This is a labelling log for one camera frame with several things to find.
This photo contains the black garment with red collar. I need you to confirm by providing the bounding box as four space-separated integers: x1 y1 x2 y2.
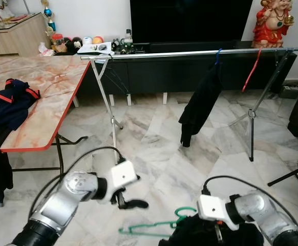
158 214 266 246

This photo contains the green plastic clothes hanger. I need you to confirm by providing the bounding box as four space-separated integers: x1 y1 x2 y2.
118 206 198 237

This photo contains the navy garment with red stripes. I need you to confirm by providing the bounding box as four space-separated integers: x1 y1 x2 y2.
0 78 41 207

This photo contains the blue clothes hanger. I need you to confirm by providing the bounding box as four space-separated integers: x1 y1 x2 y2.
214 48 223 65

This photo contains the red clothes hanger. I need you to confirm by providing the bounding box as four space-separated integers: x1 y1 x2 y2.
241 48 263 93

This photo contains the black metal stand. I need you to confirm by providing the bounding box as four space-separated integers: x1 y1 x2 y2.
268 149 298 203

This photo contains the plain black garment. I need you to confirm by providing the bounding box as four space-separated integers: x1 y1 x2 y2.
178 61 224 149

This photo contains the black low TV cabinet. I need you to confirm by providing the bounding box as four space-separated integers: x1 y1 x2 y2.
75 41 298 106

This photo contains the marble-print folding table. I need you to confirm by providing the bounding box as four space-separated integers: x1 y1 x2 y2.
0 53 91 178

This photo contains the stack of white papers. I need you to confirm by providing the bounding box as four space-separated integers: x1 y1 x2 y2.
77 43 114 56

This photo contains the silver metal clothes rack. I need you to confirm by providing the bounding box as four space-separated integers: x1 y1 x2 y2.
80 47 298 162

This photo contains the clear plastic bottle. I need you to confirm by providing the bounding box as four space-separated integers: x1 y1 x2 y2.
124 29 134 46

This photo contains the black mouse-ears toy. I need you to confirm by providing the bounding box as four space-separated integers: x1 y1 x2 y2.
67 36 84 50

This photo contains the jar with red lid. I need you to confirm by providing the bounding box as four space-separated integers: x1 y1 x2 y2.
51 33 68 54

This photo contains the white pink tissue packet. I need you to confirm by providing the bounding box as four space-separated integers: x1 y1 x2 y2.
37 42 55 56

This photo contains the large black television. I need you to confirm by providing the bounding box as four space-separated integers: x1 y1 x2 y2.
130 0 254 45

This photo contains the blue trophy ornament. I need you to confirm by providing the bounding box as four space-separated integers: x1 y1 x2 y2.
42 0 57 32

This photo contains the beige wooden sideboard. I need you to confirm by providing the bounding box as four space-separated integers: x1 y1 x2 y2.
0 12 51 57

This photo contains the red laughing Buddha statue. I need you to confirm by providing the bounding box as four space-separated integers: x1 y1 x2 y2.
251 0 295 50

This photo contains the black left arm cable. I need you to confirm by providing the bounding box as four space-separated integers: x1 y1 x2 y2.
29 146 127 217

